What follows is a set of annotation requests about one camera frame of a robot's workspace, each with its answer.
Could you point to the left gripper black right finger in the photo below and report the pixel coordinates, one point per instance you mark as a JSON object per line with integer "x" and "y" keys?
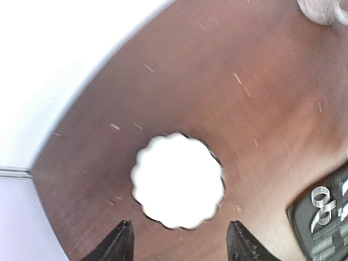
{"x": 243, "y": 245}

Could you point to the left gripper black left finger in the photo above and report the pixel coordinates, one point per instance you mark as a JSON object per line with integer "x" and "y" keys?
{"x": 118, "y": 245}

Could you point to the black zip tool case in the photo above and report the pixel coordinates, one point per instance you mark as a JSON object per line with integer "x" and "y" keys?
{"x": 327, "y": 242}

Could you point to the silver scissors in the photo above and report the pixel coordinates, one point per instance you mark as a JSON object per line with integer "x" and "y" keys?
{"x": 321, "y": 199}

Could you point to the white scalloped bowl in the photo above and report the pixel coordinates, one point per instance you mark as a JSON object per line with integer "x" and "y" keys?
{"x": 178, "y": 181}

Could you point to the white patterned mug yellow inside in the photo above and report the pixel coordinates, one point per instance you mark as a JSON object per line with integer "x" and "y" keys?
{"x": 323, "y": 12}

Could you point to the left aluminium frame post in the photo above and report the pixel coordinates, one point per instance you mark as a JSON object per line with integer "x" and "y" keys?
{"x": 15, "y": 173}

